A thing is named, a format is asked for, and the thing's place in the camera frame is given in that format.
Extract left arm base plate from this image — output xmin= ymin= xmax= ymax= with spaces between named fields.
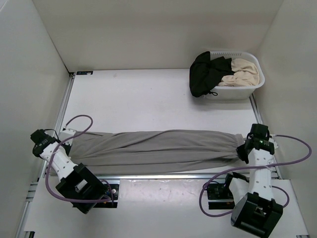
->
xmin=94 ymin=183 xmax=119 ymax=208

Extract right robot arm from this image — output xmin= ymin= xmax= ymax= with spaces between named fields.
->
xmin=222 ymin=124 xmax=283 ymax=238

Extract black label sticker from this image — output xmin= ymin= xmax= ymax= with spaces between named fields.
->
xmin=76 ymin=71 xmax=93 ymax=75

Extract beige trousers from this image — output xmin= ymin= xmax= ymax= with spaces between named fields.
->
xmin=218 ymin=59 xmax=260 ymax=87

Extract white laundry basket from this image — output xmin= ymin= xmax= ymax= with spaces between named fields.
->
xmin=203 ymin=51 xmax=265 ymax=100

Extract grey trousers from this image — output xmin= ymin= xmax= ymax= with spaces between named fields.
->
xmin=69 ymin=130 xmax=245 ymax=175

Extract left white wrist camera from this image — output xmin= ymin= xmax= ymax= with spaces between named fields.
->
xmin=58 ymin=128 xmax=76 ymax=146

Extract black trousers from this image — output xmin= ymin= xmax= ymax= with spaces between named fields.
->
xmin=189 ymin=52 xmax=234 ymax=98

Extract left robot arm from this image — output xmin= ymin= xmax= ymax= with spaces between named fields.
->
xmin=30 ymin=129 xmax=114 ymax=214

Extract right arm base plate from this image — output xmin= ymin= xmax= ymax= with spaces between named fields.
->
xmin=205 ymin=182 xmax=235 ymax=210

